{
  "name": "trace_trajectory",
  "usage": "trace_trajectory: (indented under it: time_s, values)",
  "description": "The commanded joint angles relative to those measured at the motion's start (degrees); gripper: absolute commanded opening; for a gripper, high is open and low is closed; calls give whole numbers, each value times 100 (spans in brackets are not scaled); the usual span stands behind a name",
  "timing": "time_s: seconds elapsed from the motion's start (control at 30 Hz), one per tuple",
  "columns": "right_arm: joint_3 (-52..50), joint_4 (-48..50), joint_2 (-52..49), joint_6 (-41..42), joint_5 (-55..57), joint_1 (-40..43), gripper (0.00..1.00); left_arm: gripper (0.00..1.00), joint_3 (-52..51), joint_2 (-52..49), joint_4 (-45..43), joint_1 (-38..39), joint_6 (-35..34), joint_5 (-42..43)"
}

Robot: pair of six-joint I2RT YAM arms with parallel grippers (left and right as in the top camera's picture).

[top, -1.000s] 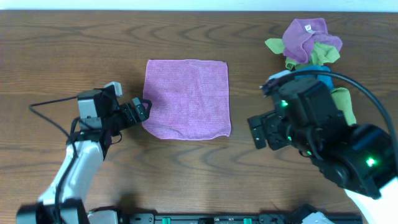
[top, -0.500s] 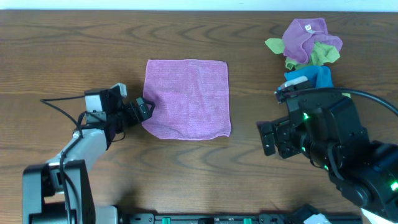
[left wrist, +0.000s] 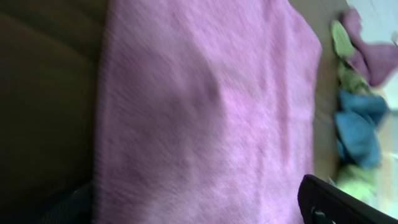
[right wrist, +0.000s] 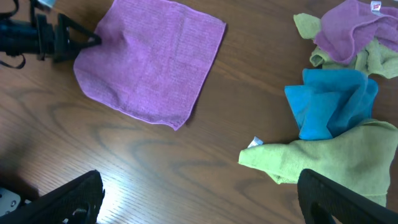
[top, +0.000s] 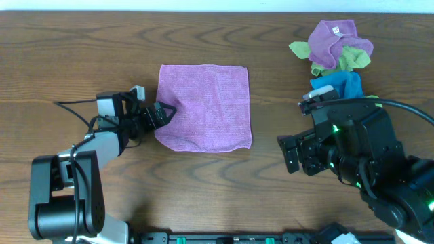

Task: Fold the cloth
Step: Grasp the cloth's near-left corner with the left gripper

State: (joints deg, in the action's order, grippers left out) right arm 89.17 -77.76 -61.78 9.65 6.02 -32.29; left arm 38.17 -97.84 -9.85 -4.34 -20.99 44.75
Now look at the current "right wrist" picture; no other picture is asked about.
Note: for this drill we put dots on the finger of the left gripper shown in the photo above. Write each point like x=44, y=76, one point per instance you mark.
x=70, y=50
x=65, y=24

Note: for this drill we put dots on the pink purple microfiber cloth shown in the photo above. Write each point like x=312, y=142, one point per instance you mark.
x=153, y=60

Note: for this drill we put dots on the purple cloth with tag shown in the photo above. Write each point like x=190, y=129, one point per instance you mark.
x=350, y=26

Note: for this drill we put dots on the blue microfiber cloth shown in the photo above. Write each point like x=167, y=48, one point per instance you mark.
x=330, y=102

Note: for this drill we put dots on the small green microfiber cloth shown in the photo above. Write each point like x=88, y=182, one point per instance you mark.
x=375, y=58

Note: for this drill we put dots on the large green microfiber cloth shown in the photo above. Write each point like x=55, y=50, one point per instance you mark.
x=358, y=159

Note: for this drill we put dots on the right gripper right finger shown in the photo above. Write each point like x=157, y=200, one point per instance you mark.
x=324, y=201

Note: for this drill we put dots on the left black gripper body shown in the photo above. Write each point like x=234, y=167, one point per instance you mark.
x=48, y=41

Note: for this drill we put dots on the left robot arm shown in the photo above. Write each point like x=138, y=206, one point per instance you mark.
x=19, y=38

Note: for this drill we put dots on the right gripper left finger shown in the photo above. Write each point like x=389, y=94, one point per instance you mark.
x=78, y=201

